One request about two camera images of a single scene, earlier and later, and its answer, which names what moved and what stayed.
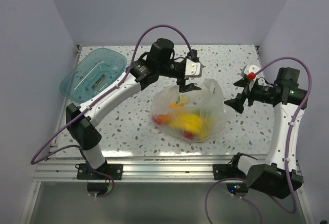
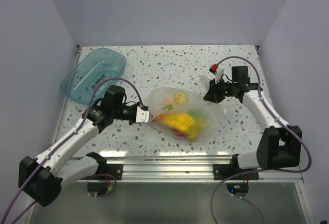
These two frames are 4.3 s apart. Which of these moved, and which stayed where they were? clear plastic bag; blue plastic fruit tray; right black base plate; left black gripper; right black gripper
Moved: left black gripper; right black gripper
Stayed: blue plastic fruit tray; right black base plate; clear plastic bag
